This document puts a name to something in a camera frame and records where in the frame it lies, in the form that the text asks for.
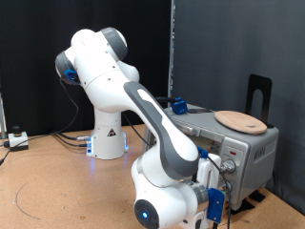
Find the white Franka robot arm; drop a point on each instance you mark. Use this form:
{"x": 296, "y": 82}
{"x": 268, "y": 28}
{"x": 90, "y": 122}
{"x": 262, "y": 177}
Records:
{"x": 105, "y": 82}

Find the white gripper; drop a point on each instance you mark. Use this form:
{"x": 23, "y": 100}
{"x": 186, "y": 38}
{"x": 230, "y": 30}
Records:
{"x": 209, "y": 171}

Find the small wooden cutting board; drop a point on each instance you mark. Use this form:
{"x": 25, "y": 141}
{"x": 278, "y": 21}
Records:
{"x": 241, "y": 122}

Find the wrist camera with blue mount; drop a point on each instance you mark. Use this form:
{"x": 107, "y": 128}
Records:
{"x": 216, "y": 203}

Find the black foam pad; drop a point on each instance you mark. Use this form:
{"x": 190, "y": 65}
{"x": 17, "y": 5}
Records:
{"x": 258, "y": 195}
{"x": 243, "y": 206}

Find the silver temperature knob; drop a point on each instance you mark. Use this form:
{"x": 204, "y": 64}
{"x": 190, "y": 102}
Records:
{"x": 230, "y": 166}

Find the silver toaster oven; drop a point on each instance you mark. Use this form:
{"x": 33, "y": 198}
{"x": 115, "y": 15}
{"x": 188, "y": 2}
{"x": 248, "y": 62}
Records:
{"x": 260, "y": 152}

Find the grey emergency stop box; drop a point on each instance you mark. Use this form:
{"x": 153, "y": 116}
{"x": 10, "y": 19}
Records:
{"x": 19, "y": 141}

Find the black metal bookend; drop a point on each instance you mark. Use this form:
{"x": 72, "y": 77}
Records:
{"x": 252, "y": 89}

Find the metal stand leg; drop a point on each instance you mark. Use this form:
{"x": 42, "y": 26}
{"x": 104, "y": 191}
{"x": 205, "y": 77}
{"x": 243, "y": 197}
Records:
{"x": 2, "y": 117}

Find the vertical metal pole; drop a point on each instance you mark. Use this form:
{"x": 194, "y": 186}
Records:
{"x": 171, "y": 47}

